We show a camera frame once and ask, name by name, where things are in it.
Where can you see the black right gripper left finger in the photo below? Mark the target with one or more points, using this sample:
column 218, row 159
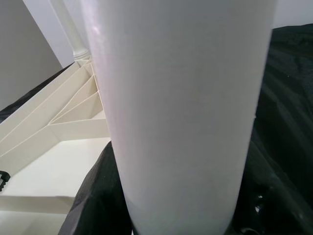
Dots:
column 97, row 200

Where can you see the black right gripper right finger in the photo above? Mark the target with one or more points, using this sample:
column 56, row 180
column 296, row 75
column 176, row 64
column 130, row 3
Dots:
column 271, row 200

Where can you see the white plastic children table top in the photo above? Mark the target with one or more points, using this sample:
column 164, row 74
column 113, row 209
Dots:
column 49, row 159

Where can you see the white plastic table leg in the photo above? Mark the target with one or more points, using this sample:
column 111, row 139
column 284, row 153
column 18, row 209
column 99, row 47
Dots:
column 181, row 110
column 77, row 36

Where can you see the black cloth table cover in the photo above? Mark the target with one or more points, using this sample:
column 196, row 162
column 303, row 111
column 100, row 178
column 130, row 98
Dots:
column 288, row 85

